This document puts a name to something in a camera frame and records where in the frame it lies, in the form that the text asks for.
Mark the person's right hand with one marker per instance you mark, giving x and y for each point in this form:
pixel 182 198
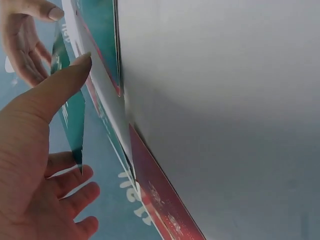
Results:
pixel 20 42

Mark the person's left hand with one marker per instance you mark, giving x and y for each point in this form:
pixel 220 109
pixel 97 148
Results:
pixel 27 155

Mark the glossy teal card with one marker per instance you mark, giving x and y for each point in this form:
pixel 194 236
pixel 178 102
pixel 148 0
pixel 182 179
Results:
pixel 75 120

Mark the teal card with red edge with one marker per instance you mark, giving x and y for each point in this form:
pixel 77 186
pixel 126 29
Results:
pixel 100 20

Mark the dark red card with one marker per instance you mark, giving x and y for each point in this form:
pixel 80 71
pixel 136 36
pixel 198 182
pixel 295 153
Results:
pixel 155 175

